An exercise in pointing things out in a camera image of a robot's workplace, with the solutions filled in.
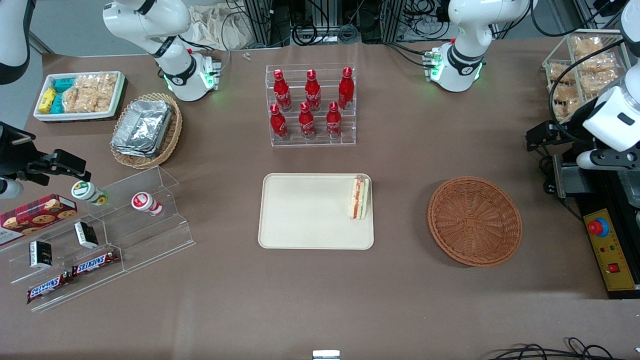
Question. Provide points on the white device edge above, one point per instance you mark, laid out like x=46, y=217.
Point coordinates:
x=326, y=355

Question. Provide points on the brown wicker basket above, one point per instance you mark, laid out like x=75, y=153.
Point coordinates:
x=475, y=222

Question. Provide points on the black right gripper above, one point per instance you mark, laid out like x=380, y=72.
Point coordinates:
x=14, y=154

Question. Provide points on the red cola bottle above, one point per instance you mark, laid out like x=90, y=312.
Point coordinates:
x=346, y=90
x=334, y=122
x=313, y=92
x=307, y=122
x=279, y=125
x=282, y=92

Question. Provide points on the beige plastic tray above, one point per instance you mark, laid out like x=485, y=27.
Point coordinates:
x=305, y=212

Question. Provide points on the clear rice cracker bag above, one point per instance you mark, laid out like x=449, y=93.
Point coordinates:
x=75, y=97
x=104, y=90

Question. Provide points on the red emergency stop button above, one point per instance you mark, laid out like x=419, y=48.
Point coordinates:
x=598, y=227

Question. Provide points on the brown Snickers bar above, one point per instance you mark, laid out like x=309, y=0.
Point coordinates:
x=48, y=288
x=95, y=263

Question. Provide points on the bagged fried snack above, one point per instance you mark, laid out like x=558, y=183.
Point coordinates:
x=561, y=72
x=597, y=82
x=566, y=100
x=587, y=46
x=597, y=64

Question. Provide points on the white plastic snack bin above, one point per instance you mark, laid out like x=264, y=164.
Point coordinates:
x=80, y=116

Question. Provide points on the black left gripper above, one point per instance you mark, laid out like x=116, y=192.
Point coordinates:
x=571, y=131

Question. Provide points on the clear acrylic stepped shelf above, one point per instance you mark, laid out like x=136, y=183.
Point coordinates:
x=150, y=240
x=65, y=295

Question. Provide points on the grey metal plate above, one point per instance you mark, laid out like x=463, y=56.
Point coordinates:
x=572, y=180

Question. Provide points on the green lid yogurt cup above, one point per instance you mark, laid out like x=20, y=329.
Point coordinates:
x=87, y=192

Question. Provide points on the clear acrylic bottle rack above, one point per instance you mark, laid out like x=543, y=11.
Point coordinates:
x=345, y=140

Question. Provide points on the yellow control panel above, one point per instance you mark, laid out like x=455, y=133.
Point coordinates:
x=612, y=255

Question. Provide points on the red tartan cookie box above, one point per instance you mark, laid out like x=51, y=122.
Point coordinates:
x=35, y=215

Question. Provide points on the silver foil packet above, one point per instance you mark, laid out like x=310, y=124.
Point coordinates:
x=142, y=127

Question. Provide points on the teal snack pack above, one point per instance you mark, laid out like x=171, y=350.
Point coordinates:
x=57, y=103
x=64, y=84

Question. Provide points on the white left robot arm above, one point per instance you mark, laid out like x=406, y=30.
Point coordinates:
x=465, y=30

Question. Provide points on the small black white box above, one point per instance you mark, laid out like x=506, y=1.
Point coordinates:
x=86, y=235
x=41, y=255

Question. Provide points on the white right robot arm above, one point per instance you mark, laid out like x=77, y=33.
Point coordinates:
x=170, y=20

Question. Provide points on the beige crumpled cloth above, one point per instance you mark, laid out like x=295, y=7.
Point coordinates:
x=220, y=27

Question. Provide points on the wrapped layered sandwich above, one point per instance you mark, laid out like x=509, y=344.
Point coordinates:
x=358, y=197

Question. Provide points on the aluminium frame post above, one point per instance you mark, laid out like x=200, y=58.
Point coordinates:
x=392, y=20
x=267, y=22

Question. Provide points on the red lid yogurt cup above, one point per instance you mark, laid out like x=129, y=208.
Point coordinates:
x=145, y=202

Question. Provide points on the yellow snack pack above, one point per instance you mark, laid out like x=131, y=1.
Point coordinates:
x=47, y=100

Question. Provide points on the light wicker basket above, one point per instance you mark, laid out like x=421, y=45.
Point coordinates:
x=170, y=135

